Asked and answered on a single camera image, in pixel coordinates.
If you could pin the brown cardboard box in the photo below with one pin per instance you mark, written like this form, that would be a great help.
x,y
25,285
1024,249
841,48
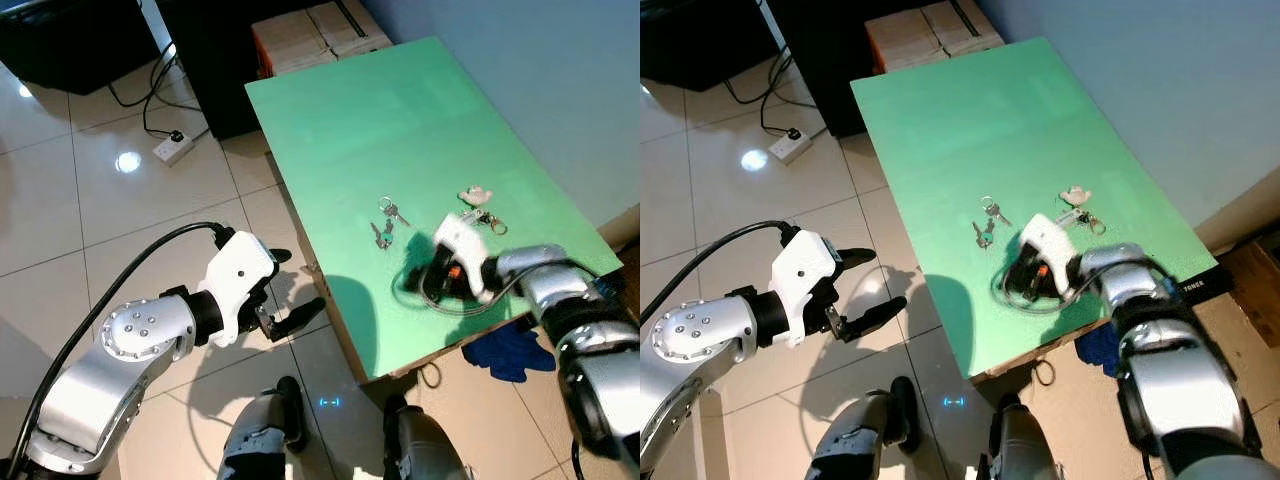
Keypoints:
x,y
285,40
355,25
965,25
895,40

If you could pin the black cabinet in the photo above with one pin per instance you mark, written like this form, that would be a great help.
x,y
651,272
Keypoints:
x,y
820,60
210,60

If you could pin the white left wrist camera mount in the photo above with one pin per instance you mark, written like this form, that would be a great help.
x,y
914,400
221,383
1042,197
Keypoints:
x,y
805,270
240,275

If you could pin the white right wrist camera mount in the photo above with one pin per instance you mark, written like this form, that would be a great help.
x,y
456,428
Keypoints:
x,y
460,245
1045,240

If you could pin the blue cloth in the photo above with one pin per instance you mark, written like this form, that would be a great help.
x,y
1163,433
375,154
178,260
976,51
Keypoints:
x,y
1098,345
510,350

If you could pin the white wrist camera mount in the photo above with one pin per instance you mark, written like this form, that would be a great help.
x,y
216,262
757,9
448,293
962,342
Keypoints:
x,y
1045,240
805,270
460,245
240,275

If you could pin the white power strip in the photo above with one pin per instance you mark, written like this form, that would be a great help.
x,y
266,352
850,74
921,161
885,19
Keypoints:
x,y
790,147
172,147

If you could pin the robot leg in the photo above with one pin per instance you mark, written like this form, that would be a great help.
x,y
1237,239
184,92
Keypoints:
x,y
425,440
1020,445
860,435
260,430

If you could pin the robot right leg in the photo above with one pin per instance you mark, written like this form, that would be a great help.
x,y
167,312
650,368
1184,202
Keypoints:
x,y
1020,445
425,440

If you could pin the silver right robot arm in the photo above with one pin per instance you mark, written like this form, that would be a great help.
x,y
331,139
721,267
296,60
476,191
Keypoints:
x,y
1180,390
600,380

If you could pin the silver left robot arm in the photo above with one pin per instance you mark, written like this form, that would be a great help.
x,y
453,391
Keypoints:
x,y
700,335
140,335

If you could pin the robot left leg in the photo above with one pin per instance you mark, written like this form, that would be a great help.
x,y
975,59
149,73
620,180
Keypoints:
x,y
860,435
260,430

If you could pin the black toner box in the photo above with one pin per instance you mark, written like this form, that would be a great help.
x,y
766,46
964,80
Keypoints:
x,y
606,285
1205,285

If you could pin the small silver key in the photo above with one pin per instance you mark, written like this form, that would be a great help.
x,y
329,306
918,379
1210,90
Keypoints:
x,y
992,208
390,210

